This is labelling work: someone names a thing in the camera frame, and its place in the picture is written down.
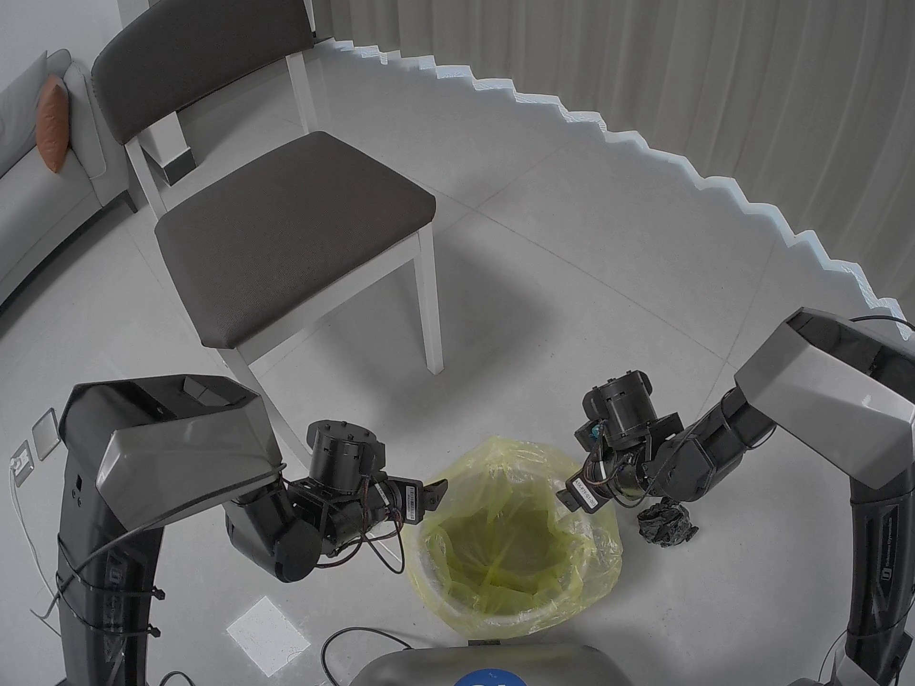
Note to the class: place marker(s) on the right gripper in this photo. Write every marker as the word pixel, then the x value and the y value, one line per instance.
pixel 615 483

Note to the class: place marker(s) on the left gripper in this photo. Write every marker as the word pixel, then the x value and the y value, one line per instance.
pixel 394 501

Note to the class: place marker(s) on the yellow plastic bag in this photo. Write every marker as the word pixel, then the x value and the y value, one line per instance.
pixel 600 547

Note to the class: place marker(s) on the black plastic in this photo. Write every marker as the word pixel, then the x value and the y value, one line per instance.
pixel 665 522

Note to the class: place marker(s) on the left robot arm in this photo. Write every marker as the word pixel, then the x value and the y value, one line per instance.
pixel 179 454

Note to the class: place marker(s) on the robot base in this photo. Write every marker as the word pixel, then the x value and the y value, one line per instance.
pixel 429 669

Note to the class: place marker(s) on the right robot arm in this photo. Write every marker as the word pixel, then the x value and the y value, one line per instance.
pixel 822 397

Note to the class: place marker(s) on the white trash bin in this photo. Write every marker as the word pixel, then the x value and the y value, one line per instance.
pixel 427 561

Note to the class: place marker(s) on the white chair with grey cushions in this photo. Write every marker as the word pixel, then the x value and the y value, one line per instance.
pixel 286 240

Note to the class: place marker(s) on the beige curtain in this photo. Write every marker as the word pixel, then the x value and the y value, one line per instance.
pixel 643 40

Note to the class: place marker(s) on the pale grey sofa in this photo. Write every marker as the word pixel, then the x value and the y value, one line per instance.
pixel 43 204

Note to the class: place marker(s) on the orange cushion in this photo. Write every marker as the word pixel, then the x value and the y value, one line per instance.
pixel 53 126

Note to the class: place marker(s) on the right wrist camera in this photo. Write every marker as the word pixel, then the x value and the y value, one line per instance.
pixel 592 431

